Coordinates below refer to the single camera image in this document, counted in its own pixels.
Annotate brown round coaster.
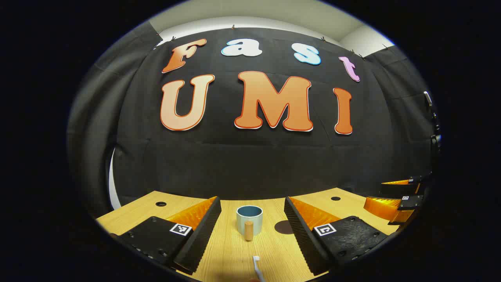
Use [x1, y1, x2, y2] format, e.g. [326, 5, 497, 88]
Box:
[274, 220, 295, 235]

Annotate wooden desktop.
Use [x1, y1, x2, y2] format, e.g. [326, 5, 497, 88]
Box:
[96, 187, 400, 282]

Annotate white toothbrush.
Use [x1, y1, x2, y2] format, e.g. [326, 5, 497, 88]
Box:
[252, 256, 267, 282]

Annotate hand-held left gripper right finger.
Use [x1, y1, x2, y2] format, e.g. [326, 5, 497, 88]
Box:
[284, 196, 390, 277]

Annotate black backdrop cloth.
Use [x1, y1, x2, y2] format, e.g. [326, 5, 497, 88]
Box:
[67, 22, 443, 220]

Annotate light blue cup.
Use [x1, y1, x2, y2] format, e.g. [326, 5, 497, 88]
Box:
[236, 205, 263, 241]

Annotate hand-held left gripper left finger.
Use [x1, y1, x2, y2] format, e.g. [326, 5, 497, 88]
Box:
[110, 196, 222, 275]

